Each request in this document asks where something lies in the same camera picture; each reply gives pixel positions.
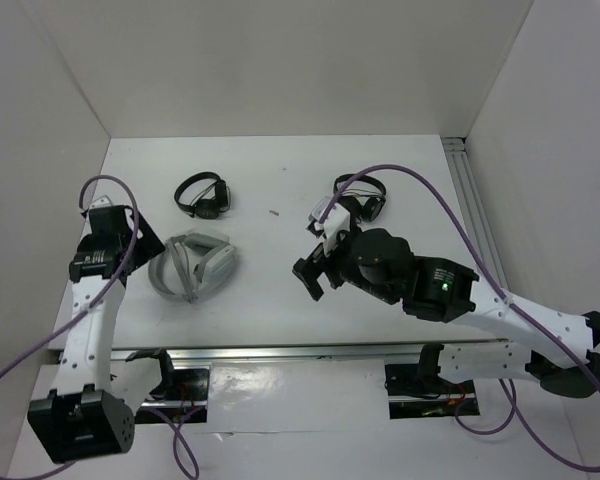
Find white over-ear headphones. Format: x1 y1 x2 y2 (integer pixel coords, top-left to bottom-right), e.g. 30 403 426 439
148 228 238 303

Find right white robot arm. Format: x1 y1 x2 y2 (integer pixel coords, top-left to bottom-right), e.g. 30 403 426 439
292 229 600 398

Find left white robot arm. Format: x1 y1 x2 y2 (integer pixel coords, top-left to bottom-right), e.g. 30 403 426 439
27 196 178 464

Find black headphones right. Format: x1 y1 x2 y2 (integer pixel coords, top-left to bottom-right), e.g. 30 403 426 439
338 175 387 223

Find black headphones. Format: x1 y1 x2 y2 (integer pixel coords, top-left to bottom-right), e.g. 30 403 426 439
173 171 232 220
338 175 387 223

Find black headphones left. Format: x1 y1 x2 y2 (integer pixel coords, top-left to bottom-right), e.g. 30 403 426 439
173 171 232 220

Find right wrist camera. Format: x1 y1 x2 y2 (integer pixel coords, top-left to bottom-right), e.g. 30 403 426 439
307 196 351 257

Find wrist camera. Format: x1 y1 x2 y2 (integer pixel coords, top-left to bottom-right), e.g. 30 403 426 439
82 195 114 217
307 196 351 257

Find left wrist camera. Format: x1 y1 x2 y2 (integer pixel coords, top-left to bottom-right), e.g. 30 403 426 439
82 195 114 217

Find aluminium front rail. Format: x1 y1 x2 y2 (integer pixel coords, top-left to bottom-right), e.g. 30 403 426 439
44 340 446 366

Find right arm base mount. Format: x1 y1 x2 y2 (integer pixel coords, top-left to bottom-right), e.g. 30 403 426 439
384 364 480 420

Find aluminium side rail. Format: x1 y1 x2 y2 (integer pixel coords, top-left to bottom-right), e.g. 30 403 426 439
441 137 510 290

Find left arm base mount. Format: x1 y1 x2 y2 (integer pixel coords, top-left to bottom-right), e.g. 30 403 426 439
125 348 210 425

